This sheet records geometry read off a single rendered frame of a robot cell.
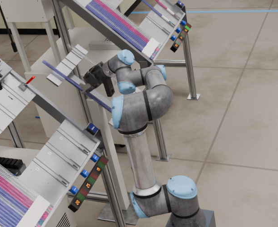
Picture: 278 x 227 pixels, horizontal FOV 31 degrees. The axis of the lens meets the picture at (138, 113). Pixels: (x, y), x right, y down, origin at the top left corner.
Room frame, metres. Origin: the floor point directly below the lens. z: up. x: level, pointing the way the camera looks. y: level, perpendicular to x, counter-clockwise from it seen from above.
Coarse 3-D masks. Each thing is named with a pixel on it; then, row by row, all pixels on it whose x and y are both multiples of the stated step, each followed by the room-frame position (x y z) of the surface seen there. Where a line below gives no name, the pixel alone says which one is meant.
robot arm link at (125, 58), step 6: (120, 54) 2.01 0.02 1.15; (126, 54) 2.01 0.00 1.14; (132, 54) 2.03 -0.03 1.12; (108, 60) 2.07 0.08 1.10; (114, 60) 2.02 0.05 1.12; (120, 60) 2.00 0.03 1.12; (126, 60) 1.98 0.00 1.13; (132, 60) 2.00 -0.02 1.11; (108, 66) 2.04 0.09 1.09; (114, 66) 2.01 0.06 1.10; (120, 66) 1.98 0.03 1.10; (114, 72) 2.02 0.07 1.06
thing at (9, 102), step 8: (8, 80) 2.11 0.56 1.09; (16, 80) 2.13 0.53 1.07; (8, 88) 2.07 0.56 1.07; (16, 88) 2.09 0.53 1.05; (0, 96) 2.01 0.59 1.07; (8, 96) 2.03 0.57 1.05; (16, 96) 2.05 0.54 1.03; (24, 96) 2.07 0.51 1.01; (32, 96) 2.09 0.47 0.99; (0, 104) 1.97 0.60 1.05; (8, 104) 1.99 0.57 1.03; (16, 104) 2.01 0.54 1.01; (24, 104) 2.02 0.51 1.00; (0, 112) 1.94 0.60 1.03; (8, 112) 1.95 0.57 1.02; (16, 112) 1.97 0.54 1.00; (0, 120) 1.90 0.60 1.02; (8, 120) 1.91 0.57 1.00; (0, 128) 1.86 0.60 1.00
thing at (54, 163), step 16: (64, 128) 1.99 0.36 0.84; (48, 144) 1.88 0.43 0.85; (64, 144) 1.91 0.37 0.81; (80, 144) 1.94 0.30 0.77; (32, 160) 1.77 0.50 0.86; (48, 160) 1.80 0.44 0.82; (64, 160) 1.83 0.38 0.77; (80, 160) 1.86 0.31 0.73; (32, 176) 1.70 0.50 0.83; (48, 176) 1.73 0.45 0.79; (64, 176) 1.76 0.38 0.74; (48, 192) 1.66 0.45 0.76
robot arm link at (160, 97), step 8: (144, 72) 1.94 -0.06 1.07; (152, 72) 1.88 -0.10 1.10; (160, 72) 1.91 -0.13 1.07; (144, 80) 1.92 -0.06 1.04; (152, 80) 1.77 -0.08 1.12; (160, 80) 1.75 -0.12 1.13; (152, 88) 1.65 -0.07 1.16; (160, 88) 1.60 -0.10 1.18; (168, 88) 1.62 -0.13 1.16; (152, 96) 1.55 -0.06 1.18; (160, 96) 1.55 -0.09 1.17; (168, 96) 1.57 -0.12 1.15; (152, 104) 1.53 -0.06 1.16; (160, 104) 1.53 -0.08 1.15; (168, 104) 1.55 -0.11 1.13; (152, 112) 1.52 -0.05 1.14; (160, 112) 1.52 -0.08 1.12; (152, 120) 1.54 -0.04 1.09
